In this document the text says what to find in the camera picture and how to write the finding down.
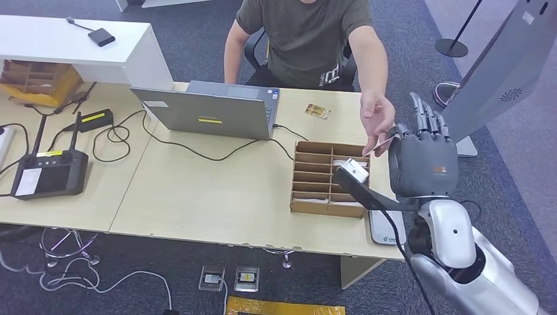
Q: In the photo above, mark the black remote controller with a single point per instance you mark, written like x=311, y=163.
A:
x=52, y=174

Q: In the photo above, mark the pale wooden desk leg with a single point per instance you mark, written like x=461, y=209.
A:
x=354, y=271

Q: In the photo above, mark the wooden card slot organizer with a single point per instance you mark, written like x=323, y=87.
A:
x=30, y=78
x=313, y=178

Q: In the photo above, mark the person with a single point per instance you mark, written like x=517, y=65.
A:
x=304, y=43

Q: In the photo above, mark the black power adapter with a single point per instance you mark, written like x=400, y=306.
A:
x=95, y=119

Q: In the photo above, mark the long yellow floor tape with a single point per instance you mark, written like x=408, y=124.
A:
x=283, y=308

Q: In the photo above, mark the black stanchion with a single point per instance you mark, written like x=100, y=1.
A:
x=450, y=47

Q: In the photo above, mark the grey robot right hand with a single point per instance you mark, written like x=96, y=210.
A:
x=422, y=169

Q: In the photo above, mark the white furniture base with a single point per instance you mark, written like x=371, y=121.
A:
x=174, y=2

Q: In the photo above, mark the grey kiosk stand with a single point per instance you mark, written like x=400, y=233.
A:
x=500, y=74

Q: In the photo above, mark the yellow cardboard box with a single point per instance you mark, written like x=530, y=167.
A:
x=69, y=87

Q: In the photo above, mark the metal floor socket plate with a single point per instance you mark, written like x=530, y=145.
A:
x=246, y=278
x=212, y=278

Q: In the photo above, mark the golden picture ID card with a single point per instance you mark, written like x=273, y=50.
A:
x=316, y=111

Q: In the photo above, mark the chrome stool frame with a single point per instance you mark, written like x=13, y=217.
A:
x=75, y=238

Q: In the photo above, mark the person's left hand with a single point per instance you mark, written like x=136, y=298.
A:
x=378, y=117

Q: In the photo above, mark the grey laptop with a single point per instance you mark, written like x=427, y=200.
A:
x=204, y=113

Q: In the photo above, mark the black camera bracket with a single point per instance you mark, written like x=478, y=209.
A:
x=370, y=195

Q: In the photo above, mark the white card reader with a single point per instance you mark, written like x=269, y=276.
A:
x=378, y=228

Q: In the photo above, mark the white shelf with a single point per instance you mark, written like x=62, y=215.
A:
x=65, y=43

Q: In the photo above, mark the pale room key card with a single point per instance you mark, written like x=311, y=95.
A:
x=388, y=141

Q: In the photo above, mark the white power strip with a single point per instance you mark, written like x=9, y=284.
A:
x=5, y=145

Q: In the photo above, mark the white key card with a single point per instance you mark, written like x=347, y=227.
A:
x=337, y=164

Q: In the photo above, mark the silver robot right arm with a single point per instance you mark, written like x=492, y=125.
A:
x=448, y=235

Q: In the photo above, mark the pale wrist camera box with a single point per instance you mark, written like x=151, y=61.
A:
x=354, y=170

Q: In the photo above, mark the chrome furniture foot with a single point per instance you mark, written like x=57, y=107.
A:
x=286, y=260

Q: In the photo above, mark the person's left forearm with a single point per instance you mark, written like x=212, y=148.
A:
x=374, y=74

